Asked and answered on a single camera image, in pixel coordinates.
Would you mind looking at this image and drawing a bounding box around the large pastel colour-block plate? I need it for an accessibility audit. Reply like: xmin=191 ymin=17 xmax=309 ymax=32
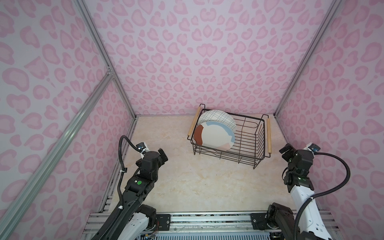
xmin=193 ymin=122 xmax=236 ymax=151

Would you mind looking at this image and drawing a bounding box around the black wire dish rack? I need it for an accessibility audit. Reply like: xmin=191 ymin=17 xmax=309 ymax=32
xmin=187 ymin=104 xmax=272 ymax=168

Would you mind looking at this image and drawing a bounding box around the white grid pattern plate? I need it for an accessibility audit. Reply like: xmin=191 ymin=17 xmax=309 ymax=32
xmin=197 ymin=110 xmax=237 ymax=132

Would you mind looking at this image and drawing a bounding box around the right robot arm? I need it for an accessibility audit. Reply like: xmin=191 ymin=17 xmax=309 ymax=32
xmin=265 ymin=144 xmax=332 ymax=240

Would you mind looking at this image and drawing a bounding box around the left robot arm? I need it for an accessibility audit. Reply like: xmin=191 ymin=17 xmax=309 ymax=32
xmin=93 ymin=148 xmax=168 ymax=240

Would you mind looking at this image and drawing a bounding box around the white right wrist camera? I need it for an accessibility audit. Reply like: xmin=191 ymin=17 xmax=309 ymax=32
xmin=304 ymin=143 xmax=321 ymax=154

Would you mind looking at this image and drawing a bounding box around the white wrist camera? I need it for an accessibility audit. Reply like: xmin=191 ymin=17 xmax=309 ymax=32
xmin=304 ymin=143 xmax=321 ymax=154
xmin=136 ymin=142 xmax=150 ymax=155

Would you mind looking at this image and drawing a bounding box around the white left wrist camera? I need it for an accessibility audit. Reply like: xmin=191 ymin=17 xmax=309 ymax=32
xmin=136 ymin=142 xmax=150 ymax=155

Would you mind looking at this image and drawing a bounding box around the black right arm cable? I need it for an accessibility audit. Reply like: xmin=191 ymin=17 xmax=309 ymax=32
xmin=281 ymin=151 xmax=352 ymax=240

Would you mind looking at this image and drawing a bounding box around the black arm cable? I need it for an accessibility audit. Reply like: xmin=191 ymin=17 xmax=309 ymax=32
xmin=95 ymin=135 xmax=142 ymax=240
xmin=281 ymin=151 xmax=352 ymax=240

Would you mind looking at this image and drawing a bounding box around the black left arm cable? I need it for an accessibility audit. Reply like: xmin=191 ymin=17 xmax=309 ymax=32
xmin=95 ymin=135 xmax=142 ymax=240

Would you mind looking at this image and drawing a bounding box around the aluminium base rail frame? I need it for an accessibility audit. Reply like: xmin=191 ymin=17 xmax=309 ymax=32
xmin=80 ymin=197 xmax=344 ymax=240

